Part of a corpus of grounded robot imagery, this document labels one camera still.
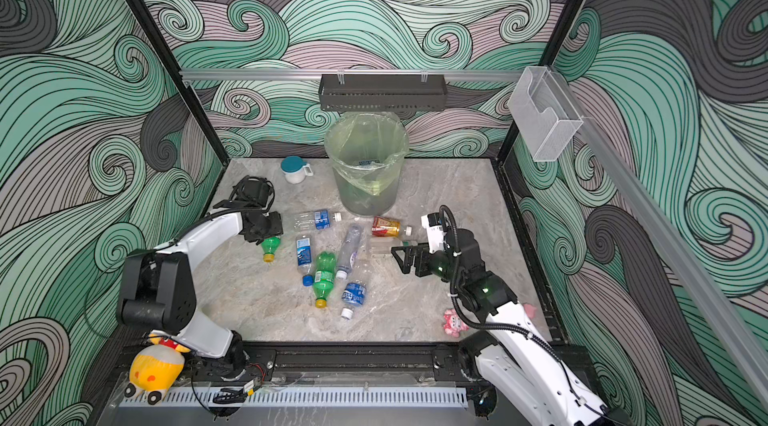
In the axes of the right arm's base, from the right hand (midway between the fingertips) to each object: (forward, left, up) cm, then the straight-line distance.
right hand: (406, 249), depth 75 cm
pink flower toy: (-14, -12, -14) cm, 23 cm away
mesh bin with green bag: (+42, +12, -5) cm, 44 cm away
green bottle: (+6, +40, -10) cm, 42 cm away
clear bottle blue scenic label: (+3, +30, -13) cm, 33 cm away
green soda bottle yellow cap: (-2, +23, -12) cm, 26 cm away
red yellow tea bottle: (+15, +6, -14) cm, 21 cm away
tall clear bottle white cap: (+9, +17, -17) cm, 26 cm away
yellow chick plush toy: (-26, +58, -9) cm, 64 cm away
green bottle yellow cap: (-8, -7, +8) cm, 13 cm away
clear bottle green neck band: (+11, +6, -20) cm, 24 cm away
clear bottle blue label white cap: (+16, +27, -12) cm, 34 cm away
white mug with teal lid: (+38, +39, -12) cm, 56 cm away
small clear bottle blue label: (-8, +14, -12) cm, 20 cm away
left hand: (+12, +41, -10) cm, 44 cm away
